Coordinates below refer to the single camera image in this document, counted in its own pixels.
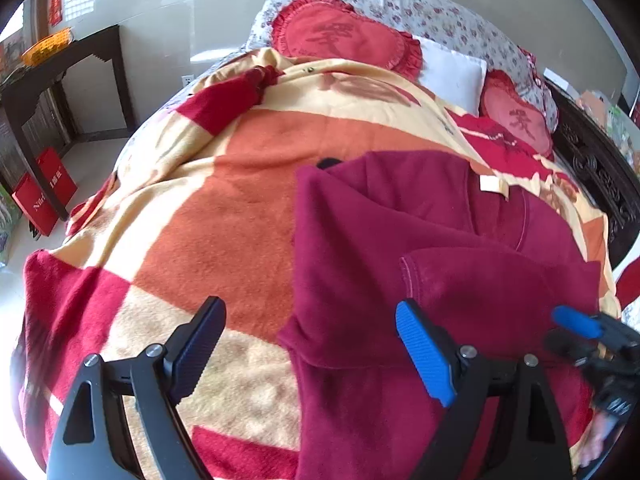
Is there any window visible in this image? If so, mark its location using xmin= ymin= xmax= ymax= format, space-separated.
xmin=0 ymin=4 xmax=26 ymax=46

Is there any dark carved wooden bench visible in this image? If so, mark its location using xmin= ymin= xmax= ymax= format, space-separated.
xmin=542 ymin=77 xmax=640 ymax=271

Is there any maroon fleece garment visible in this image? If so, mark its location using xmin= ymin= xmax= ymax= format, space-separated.
xmin=276 ymin=150 xmax=617 ymax=480

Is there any yellow plastic basket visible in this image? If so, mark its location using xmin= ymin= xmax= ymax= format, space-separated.
xmin=21 ymin=27 xmax=76 ymax=67

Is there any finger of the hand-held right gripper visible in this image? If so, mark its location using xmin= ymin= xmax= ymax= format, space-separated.
xmin=551 ymin=305 xmax=640 ymax=351
xmin=543 ymin=328 xmax=601 ymax=367

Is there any dark wooden side table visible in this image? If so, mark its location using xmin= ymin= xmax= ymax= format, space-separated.
xmin=0 ymin=25 xmax=137 ymax=221

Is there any small red heart pillow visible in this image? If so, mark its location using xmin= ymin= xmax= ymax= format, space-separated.
xmin=479 ymin=70 xmax=555 ymax=157

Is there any orange red printed blanket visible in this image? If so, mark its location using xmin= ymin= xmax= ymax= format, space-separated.
xmin=10 ymin=47 xmax=623 ymax=480

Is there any person's right hand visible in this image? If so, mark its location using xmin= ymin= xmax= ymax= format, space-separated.
xmin=580 ymin=410 xmax=622 ymax=472

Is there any green printed bag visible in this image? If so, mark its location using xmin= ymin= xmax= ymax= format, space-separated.
xmin=0 ymin=182 xmax=23 ymax=266

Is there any large red heart pillow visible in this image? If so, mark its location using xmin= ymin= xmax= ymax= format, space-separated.
xmin=270 ymin=0 xmax=425 ymax=81

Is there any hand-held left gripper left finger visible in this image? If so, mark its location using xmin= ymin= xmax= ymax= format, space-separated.
xmin=45 ymin=296 xmax=227 ymax=480

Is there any pile of assorted packets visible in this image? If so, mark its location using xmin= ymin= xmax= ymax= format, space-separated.
xmin=580 ymin=87 xmax=640 ymax=171

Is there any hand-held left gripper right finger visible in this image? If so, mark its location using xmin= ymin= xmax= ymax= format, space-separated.
xmin=395 ymin=299 xmax=573 ymax=480

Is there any white pillow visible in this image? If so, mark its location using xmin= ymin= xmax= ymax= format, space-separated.
xmin=410 ymin=35 xmax=488 ymax=116

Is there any long floral bolster pillow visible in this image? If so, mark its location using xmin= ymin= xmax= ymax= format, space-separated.
xmin=325 ymin=0 xmax=531 ymax=91

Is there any red paper bag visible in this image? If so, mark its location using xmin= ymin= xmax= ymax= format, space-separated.
xmin=36 ymin=147 xmax=78 ymax=206
xmin=11 ymin=172 xmax=61 ymax=237

